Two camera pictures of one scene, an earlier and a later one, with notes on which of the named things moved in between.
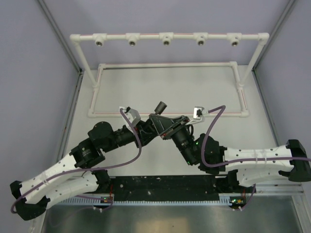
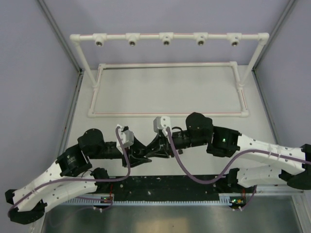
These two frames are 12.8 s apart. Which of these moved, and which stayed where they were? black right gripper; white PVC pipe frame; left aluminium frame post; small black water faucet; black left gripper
Moved: black right gripper; small black water faucet; black left gripper
Stayed: left aluminium frame post; white PVC pipe frame
